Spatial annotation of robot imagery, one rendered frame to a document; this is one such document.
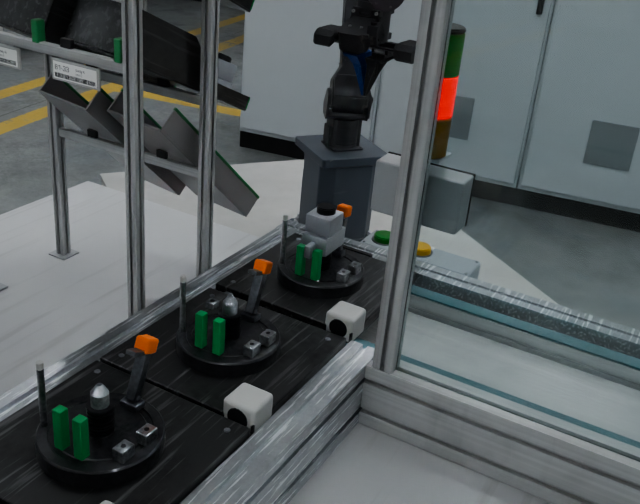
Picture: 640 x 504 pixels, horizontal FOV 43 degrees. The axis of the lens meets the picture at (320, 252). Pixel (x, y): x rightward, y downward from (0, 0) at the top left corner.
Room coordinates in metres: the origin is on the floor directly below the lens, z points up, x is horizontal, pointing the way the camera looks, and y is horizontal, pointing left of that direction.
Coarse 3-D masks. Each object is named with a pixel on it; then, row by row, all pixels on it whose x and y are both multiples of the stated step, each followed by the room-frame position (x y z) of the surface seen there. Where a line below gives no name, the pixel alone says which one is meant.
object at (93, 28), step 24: (96, 0) 1.18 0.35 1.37; (72, 24) 1.19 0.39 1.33; (96, 24) 1.16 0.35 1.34; (120, 24) 1.14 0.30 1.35; (144, 24) 1.14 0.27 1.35; (168, 24) 1.18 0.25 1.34; (96, 48) 1.23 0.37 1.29; (144, 48) 1.14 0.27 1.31; (168, 48) 1.18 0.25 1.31; (192, 48) 1.21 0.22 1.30; (144, 72) 1.26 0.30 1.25; (168, 72) 1.18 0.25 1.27; (192, 72) 1.22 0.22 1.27; (240, 96) 1.30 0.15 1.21
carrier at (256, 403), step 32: (160, 320) 0.98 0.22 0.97; (192, 320) 0.96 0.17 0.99; (224, 320) 0.89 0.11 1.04; (256, 320) 0.97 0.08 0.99; (288, 320) 1.02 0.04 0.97; (160, 352) 0.90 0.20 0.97; (192, 352) 0.88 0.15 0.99; (224, 352) 0.89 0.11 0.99; (256, 352) 0.89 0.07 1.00; (288, 352) 0.93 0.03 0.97; (320, 352) 0.94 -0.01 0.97; (160, 384) 0.84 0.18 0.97; (192, 384) 0.84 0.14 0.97; (224, 384) 0.85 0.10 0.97; (256, 384) 0.85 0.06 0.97; (288, 384) 0.86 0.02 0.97; (224, 416) 0.79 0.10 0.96; (256, 416) 0.78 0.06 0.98
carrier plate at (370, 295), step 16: (288, 240) 1.29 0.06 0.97; (272, 256) 1.22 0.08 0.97; (368, 256) 1.25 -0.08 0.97; (240, 272) 1.15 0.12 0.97; (272, 272) 1.16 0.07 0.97; (368, 272) 1.19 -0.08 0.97; (384, 272) 1.20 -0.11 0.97; (224, 288) 1.10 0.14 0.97; (240, 288) 1.10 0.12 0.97; (272, 288) 1.11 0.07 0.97; (368, 288) 1.14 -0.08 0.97; (272, 304) 1.06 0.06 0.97; (288, 304) 1.06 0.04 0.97; (304, 304) 1.07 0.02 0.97; (320, 304) 1.07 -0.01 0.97; (368, 304) 1.09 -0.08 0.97; (304, 320) 1.03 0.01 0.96; (320, 320) 1.03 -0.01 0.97; (368, 320) 1.05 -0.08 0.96; (352, 336) 1.00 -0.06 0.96
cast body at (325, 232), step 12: (324, 204) 1.16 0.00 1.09; (312, 216) 1.14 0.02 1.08; (324, 216) 1.14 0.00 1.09; (336, 216) 1.15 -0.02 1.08; (312, 228) 1.14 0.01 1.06; (324, 228) 1.13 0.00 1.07; (336, 228) 1.15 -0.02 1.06; (312, 240) 1.13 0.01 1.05; (324, 240) 1.12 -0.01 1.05; (336, 240) 1.15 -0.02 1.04; (312, 252) 1.12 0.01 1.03; (324, 252) 1.12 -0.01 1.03
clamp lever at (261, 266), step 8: (256, 264) 1.00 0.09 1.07; (264, 264) 0.99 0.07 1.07; (272, 264) 1.00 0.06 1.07; (248, 272) 0.98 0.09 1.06; (256, 272) 0.98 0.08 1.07; (264, 272) 0.99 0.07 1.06; (256, 280) 0.99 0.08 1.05; (264, 280) 0.99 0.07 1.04; (256, 288) 0.99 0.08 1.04; (256, 296) 0.98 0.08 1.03; (248, 304) 0.98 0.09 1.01; (256, 304) 0.98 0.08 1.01; (256, 312) 0.98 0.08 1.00
